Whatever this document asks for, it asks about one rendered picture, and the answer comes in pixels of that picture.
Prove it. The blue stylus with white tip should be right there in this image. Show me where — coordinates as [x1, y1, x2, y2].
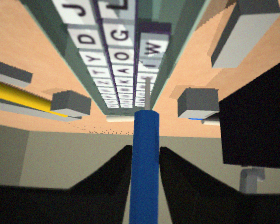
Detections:
[129, 77, 160, 224]

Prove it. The keyboard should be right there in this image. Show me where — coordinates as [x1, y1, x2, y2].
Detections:
[17, 0, 212, 117]

